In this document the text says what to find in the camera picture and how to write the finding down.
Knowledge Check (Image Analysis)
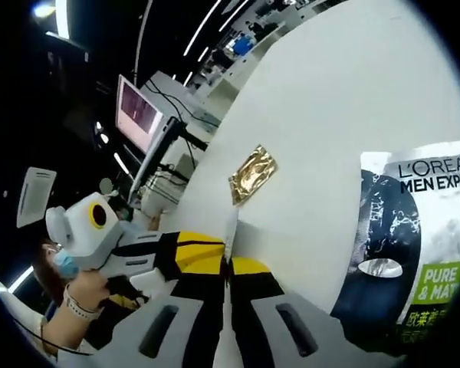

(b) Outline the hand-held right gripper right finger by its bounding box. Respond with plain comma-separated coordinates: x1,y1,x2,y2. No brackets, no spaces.
229,257,353,368

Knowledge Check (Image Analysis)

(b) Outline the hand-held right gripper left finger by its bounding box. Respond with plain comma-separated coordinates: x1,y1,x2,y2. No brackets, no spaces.
107,257,231,368

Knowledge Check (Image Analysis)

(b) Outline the clear skincare sample sachet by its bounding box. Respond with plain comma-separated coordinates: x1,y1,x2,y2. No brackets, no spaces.
222,208,239,277

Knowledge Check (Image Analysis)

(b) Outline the gold foil skincare sachet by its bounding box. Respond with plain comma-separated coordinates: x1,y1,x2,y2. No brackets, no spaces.
228,143,279,208

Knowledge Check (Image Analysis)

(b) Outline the dark green skincare mask packet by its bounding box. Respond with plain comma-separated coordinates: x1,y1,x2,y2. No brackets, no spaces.
331,140,460,338

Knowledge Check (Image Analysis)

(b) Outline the blue storage crate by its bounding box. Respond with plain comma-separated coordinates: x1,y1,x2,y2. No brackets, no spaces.
235,34,254,54

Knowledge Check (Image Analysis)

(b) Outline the person's left hand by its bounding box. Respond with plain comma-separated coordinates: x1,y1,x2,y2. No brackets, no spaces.
63,266,114,310

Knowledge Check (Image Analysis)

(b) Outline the person in white shirt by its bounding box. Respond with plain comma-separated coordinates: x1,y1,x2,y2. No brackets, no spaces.
34,237,81,304

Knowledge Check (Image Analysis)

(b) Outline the ceiling air conditioner unit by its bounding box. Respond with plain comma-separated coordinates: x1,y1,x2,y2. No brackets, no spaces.
16,166,58,230

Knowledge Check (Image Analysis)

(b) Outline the white wristband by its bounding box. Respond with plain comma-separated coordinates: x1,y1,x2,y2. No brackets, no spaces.
62,285,103,320

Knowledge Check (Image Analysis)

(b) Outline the open laptop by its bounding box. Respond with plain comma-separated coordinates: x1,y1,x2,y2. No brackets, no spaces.
114,74,181,204

